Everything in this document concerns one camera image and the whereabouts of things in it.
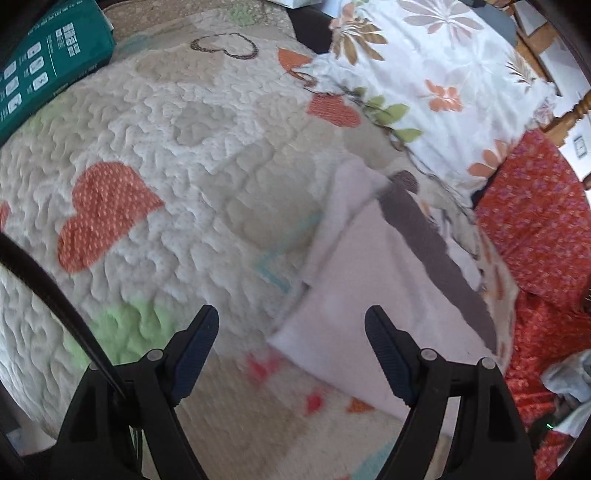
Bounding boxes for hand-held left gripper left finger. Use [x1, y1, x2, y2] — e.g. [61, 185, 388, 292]
[55, 305, 220, 480]

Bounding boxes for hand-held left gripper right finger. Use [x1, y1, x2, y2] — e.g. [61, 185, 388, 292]
[365, 305, 536, 480]

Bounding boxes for pale pink sweater grey cuffs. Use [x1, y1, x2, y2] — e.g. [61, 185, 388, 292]
[268, 159, 509, 421]

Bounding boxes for light grey cloth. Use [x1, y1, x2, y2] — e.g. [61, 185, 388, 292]
[540, 351, 591, 439]

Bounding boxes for quilted heart pattern blanket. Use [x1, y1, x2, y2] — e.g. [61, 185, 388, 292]
[0, 0, 462, 444]

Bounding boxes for red floral cloth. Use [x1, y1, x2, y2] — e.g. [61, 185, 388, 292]
[473, 129, 591, 480]

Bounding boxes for white floral pillow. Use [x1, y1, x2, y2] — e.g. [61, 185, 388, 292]
[295, 0, 559, 190]

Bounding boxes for green cardboard box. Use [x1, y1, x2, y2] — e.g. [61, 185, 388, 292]
[0, 0, 116, 146]

